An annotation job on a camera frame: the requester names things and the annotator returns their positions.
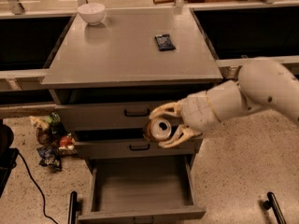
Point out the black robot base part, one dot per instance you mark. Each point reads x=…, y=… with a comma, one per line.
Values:
x=8, y=155

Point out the blue chip bag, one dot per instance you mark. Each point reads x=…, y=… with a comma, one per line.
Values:
x=49, y=158

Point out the grey top drawer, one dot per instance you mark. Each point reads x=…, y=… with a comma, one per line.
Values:
x=109, y=116

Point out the grey drawer cabinet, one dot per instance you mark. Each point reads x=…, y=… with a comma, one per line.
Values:
x=118, y=61

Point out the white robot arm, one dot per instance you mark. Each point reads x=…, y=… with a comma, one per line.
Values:
x=262, y=83

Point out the pile of snack bags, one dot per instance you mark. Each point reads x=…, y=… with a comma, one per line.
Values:
x=49, y=130

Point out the black base bar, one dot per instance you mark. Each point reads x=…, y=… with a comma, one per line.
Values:
x=272, y=203
x=73, y=202

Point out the orange soda can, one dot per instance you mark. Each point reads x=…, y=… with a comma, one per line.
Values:
x=157, y=130

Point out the black left base bar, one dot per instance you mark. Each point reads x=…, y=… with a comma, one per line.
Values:
x=73, y=202

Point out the grey drawer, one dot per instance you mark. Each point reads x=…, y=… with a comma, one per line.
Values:
x=128, y=148
x=144, y=190
x=109, y=116

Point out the grey middle drawer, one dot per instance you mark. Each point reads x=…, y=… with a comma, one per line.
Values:
x=128, y=148

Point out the grey bottom drawer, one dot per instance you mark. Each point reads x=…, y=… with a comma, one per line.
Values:
x=144, y=190

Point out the red snack item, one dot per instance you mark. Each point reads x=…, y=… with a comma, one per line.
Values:
x=66, y=142

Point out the dark blue snack packet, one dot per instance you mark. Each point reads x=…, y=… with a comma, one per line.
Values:
x=164, y=42

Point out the white bowl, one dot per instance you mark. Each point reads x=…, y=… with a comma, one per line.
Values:
x=92, y=13

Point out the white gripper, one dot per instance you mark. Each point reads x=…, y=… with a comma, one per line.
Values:
x=198, y=111

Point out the black right base bar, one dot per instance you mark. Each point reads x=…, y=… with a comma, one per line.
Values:
x=272, y=203

